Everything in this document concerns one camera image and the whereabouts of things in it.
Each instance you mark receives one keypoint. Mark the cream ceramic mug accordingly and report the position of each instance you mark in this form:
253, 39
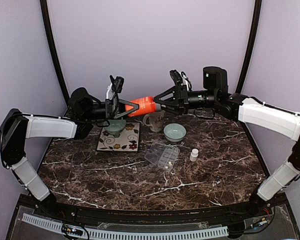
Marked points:
154, 121

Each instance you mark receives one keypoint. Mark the celadon bowl on table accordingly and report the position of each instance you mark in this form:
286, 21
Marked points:
174, 132

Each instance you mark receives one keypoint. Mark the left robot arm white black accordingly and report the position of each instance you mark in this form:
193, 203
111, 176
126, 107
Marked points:
88, 111

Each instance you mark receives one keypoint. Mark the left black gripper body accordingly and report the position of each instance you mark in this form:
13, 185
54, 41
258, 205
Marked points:
110, 112

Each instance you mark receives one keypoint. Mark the square floral ceramic tray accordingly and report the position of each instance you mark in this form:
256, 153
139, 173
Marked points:
126, 141

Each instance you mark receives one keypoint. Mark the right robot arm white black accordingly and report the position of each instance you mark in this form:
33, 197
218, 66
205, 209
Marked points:
245, 109

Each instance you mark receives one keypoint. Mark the white slotted cable duct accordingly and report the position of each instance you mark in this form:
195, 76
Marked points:
127, 232

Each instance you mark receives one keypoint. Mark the celadon bowl on tray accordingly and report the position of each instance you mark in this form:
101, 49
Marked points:
115, 127

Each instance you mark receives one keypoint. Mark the orange bottle grey cap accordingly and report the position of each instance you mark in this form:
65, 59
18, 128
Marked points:
146, 106

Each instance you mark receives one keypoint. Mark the black frame post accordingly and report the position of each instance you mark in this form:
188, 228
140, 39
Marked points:
53, 49
250, 46

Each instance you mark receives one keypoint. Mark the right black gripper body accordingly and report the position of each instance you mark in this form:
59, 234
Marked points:
183, 98

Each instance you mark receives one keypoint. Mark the right black frame post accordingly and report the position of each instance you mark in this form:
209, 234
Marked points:
250, 46

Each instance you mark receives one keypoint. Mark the black front table rail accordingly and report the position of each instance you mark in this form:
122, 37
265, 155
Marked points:
90, 215

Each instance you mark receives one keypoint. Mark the small circuit board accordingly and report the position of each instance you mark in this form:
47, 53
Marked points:
71, 230

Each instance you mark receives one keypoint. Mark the clear plastic pill organizer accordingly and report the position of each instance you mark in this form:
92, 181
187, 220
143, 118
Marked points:
159, 154

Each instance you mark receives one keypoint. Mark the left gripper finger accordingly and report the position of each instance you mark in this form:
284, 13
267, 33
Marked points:
124, 104
125, 111

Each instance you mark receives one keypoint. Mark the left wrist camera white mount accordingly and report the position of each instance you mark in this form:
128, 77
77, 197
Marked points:
115, 87

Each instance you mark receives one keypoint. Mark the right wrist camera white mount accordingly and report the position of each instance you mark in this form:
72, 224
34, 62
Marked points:
181, 79

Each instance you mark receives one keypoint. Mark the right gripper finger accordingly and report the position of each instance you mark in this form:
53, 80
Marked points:
166, 96
171, 108

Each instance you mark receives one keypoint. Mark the small white pill bottle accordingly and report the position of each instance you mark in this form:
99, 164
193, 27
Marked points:
194, 155

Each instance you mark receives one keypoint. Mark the left black frame post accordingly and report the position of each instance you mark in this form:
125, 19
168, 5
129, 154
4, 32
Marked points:
53, 49

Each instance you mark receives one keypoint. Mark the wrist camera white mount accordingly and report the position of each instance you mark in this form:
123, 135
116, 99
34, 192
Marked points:
181, 79
115, 87

